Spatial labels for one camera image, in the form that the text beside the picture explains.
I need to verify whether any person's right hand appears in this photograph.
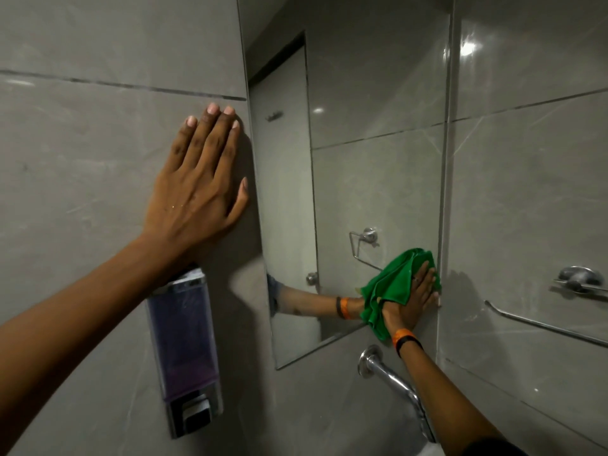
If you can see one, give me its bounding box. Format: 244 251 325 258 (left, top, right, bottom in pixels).
382 260 442 336

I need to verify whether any person's left hand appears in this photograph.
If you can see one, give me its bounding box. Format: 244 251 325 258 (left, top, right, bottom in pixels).
141 103 250 263

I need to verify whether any green cleaning cloth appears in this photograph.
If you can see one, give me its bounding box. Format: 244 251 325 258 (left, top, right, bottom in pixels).
359 248 442 342

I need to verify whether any person's right forearm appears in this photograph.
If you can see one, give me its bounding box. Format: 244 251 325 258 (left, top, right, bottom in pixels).
396 342 505 449

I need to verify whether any person's left forearm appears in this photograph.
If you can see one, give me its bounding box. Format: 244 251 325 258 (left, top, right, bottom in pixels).
0 234 191 456

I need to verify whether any orange wristband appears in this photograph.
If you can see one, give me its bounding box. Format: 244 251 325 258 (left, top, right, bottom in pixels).
392 328 418 351

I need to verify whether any black wristband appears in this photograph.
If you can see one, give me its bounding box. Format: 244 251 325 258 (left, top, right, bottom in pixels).
396 336 423 358

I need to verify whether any chrome tap spout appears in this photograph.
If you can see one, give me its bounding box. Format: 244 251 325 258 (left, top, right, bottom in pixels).
358 345 437 444

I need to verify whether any black sleeve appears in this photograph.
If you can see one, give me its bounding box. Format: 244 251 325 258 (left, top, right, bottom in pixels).
455 437 529 456

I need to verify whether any chrome towel rail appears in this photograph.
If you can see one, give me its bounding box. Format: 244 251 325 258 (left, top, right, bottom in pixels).
484 300 608 349

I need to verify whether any wall-mounted soap dispenser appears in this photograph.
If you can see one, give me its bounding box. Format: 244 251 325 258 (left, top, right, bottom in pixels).
145 266 224 440

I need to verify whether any chrome wall hook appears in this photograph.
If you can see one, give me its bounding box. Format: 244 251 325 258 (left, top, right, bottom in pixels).
553 266 608 296

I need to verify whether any frameless wall mirror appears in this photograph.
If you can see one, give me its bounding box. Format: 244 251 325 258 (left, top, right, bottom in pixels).
236 0 455 371

